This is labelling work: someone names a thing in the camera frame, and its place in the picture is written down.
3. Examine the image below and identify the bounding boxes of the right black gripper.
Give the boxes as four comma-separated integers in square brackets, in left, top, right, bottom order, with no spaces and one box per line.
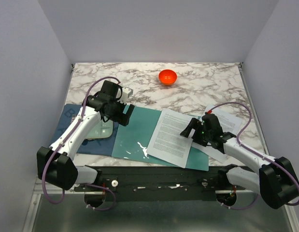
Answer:
[180,117,212,147]

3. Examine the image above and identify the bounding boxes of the teal file folder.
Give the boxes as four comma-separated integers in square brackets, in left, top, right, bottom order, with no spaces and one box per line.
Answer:
[112,106,209,171]

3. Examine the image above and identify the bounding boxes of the single printed paper sheet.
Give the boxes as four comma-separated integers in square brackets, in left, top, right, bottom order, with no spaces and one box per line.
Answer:
[147,109,208,170]

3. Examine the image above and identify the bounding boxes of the printed white paper sheets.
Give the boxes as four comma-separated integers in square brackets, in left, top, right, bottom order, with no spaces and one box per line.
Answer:
[192,107,243,163]

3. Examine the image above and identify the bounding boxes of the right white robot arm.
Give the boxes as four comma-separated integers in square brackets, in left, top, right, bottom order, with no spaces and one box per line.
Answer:
[180,114,299,209]

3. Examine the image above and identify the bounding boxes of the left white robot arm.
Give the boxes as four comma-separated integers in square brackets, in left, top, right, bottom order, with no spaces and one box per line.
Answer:
[37,77,134,191]

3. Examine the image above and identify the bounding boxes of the pale green divided plate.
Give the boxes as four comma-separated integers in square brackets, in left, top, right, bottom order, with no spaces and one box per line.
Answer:
[85,121,114,140]

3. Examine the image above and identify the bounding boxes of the blue lettered placemat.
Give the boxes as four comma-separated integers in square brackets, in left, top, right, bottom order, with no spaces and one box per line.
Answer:
[51,104,118,156]

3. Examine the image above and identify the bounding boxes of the orange plastic bowl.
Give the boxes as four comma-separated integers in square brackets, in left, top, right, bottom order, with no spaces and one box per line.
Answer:
[158,69,177,86]

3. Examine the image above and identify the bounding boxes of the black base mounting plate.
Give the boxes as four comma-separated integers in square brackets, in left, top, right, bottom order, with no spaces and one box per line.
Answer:
[74,165,246,203]

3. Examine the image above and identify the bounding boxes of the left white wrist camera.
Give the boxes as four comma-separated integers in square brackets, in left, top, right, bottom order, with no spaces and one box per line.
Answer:
[119,87,133,103]

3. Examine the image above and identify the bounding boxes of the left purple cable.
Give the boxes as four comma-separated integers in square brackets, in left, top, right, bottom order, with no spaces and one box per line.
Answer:
[42,76,122,211]

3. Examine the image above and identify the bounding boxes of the purple cable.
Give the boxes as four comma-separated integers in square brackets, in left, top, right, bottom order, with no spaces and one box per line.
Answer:
[42,76,122,211]
[206,101,299,210]

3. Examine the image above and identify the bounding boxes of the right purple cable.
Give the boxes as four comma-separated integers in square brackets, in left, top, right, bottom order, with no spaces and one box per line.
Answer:
[206,101,299,210]

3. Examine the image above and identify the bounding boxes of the aluminium extrusion rail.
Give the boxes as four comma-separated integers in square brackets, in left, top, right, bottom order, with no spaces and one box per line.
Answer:
[23,181,299,232]

